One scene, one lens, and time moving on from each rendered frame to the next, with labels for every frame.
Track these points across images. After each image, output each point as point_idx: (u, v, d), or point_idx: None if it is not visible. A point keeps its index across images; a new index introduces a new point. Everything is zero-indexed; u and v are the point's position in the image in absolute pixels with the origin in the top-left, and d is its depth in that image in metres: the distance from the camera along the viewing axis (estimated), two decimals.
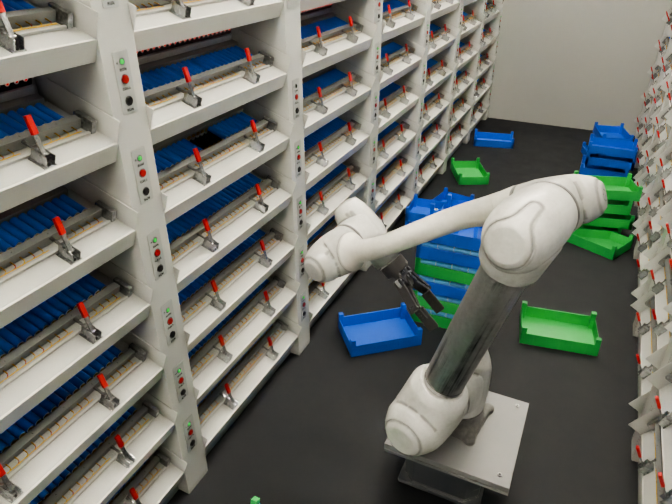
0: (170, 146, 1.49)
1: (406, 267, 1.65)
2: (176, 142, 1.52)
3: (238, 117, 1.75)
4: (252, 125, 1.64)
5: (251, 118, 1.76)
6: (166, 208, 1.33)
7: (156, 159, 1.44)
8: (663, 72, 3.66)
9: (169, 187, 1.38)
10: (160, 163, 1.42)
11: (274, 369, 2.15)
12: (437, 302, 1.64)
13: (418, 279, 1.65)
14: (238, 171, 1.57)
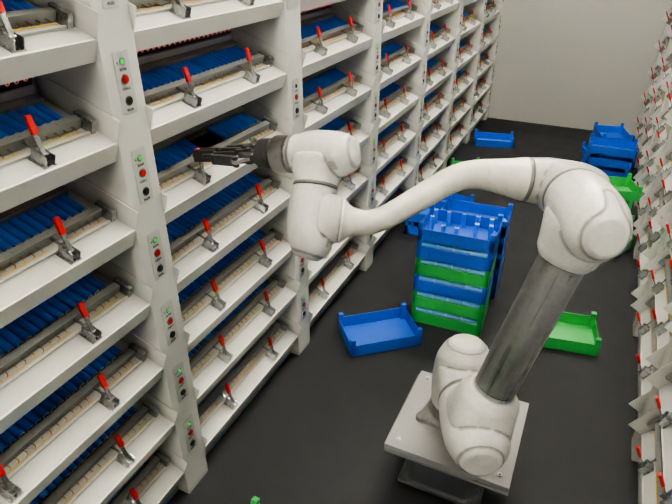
0: (170, 146, 1.49)
1: None
2: (176, 142, 1.52)
3: (238, 117, 1.74)
4: None
5: (252, 118, 1.76)
6: (166, 208, 1.33)
7: (156, 159, 1.44)
8: (663, 72, 3.66)
9: (169, 187, 1.38)
10: (160, 163, 1.42)
11: (274, 369, 2.15)
12: None
13: None
14: (238, 171, 1.57)
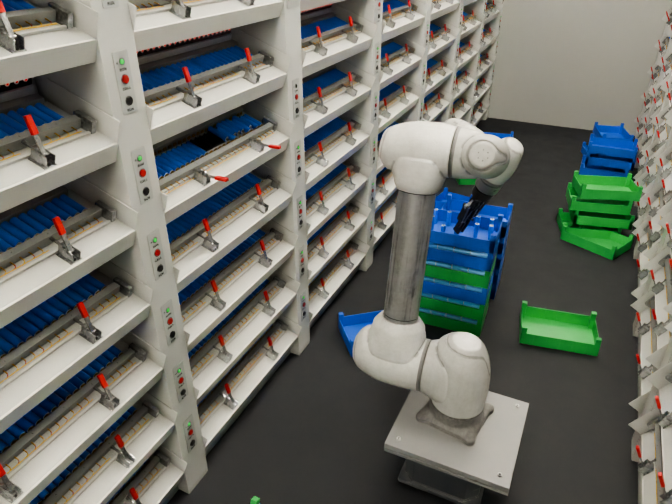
0: (175, 149, 1.49)
1: None
2: (181, 145, 1.52)
3: (242, 119, 1.74)
4: (275, 145, 1.63)
5: (255, 120, 1.76)
6: (166, 208, 1.33)
7: (161, 162, 1.44)
8: (663, 72, 3.66)
9: (169, 187, 1.38)
10: (165, 166, 1.42)
11: (274, 369, 2.15)
12: (464, 227, 2.17)
13: (479, 208, 2.12)
14: (238, 171, 1.57)
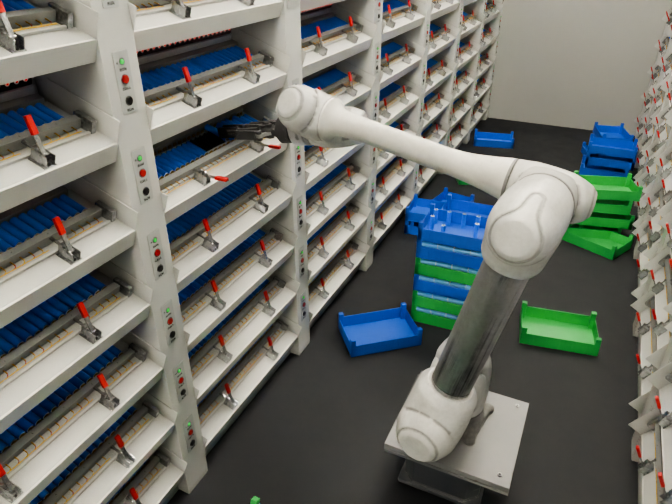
0: (175, 149, 1.49)
1: (258, 135, 1.48)
2: (181, 145, 1.52)
3: (242, 119, 1.74)
4: (275, 145, 1.63)
5: (255, 120, 1.76)
6: (166, 208, 1.33)
7: (161, 162, 1.44)
8: (663, 72, 3.66)
9: (169, 187, 1.38)
10: (165, 166, 1.42)
11: (274, 369, 2.15)
12: (226, 128, 1.58)
13: (249, 131, 1.52)
14: (238, 171, 1.57)
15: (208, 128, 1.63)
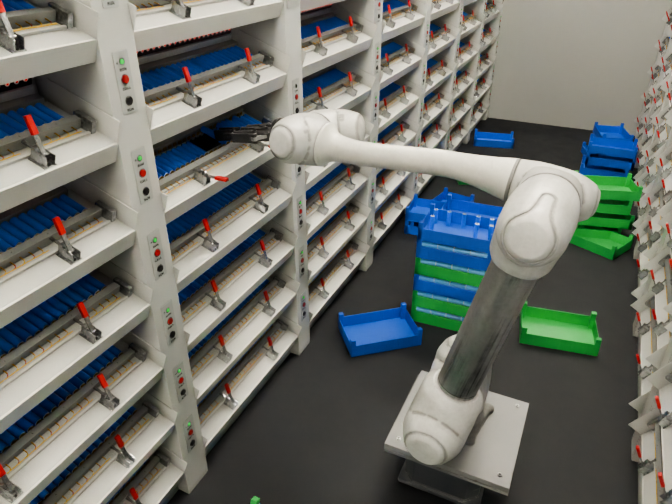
0: (175, 149, 1.49)
1: (253, 138, 1.46)
2: (181, 145, 1.52)
3: (242, 119, 1.74)
4: None
5: (255, 120, 1.76)
6: (166, 208, 1.33)
7: (161, 162, 1.44)
8: (663, 72, 3.66)
9: (169, 187, 1.38)
10: (165, 166, 1.42)
11: (274, 369, 2.15)
12: (223, 131, 1.56)
13: (244, 134, 1.50)
14: (238, 171, 1.57)
15: None
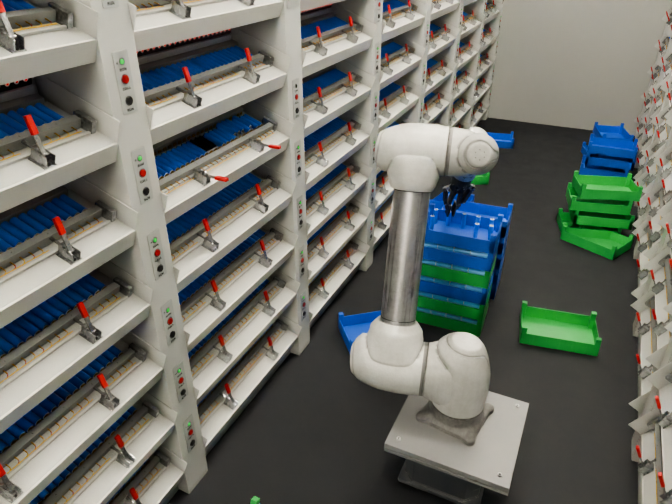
0: (175, 149, 1.49)
1: (474, 187, 2.18)
2: (181, 145, 1.52)
3: (242, 119, 1.74)
4: (275, 145, 1.63)
5: (255, 120, 1.76)
6: (166, 208, 1.33)
7: (161, 162, 1.44)
8: (663, 72, 3.66)
9: (169, 187, 1.38)
10: (165, 166, 1.42)
11: (274, 369, 2.15)
12: (453, 211, 2.29)
13: (466, 195, 2.21)
14: (238, 171, 1.57)
15: (209, 132, 1.62)
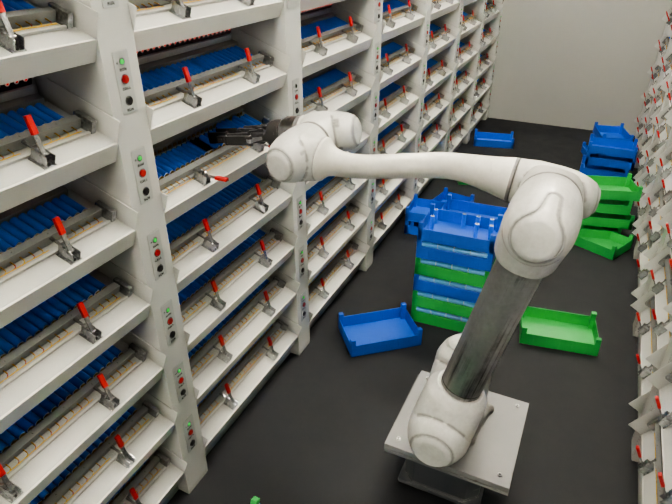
0: (175, 149, 1.49)
1: (249, 140, 1.44)
2: (181, 145, 1.52)
3: (242, 119, 1.74)
4: None
5: (255, 120, 1.76)
6: (166, 208, 1.33)
7: (161, 162, 1.44)
8: (663, 72, 3.66)
9: (169, 187, 1.38)
10: (165, 166, 1.42)
11: (274, 369, 2.15)
12: (216, 133, 1.54)
13: (238, 137, 1.48)
14: (238, 171, 1.57)
15: (209, 132, 1.62)
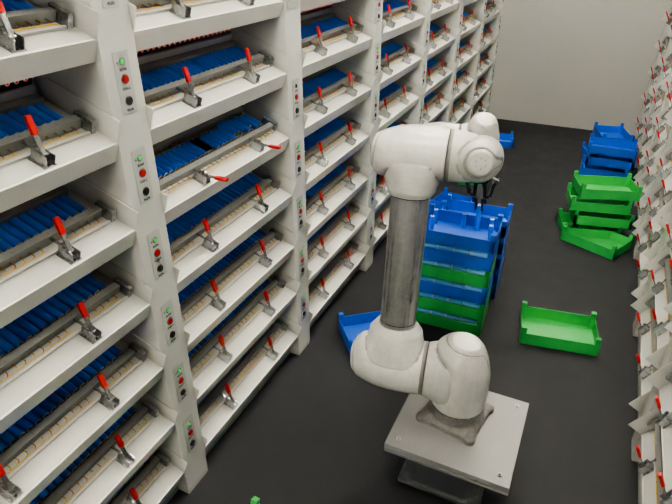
0: (175, 149, 1.49)
1: (498, 181, 2.02)
2: (181, 145, 1.52)
3: (242, 119, 1.74)
4: (275, 145, 1.63)
5: (255, 120, 1.76)
6: (166, 208, 1.33)
7: (161, 162, 1.44)
8: (663, 72, 3.66)
9: (169, 187, 1.38)
10: (165, 166, 1.42)
11: (274, 369, 2.15)
12: (481, 205, 2.15)
13: (490, 189, 2.06)
14: (238, 171, 1.57)
15: (209, 132, 1.62)
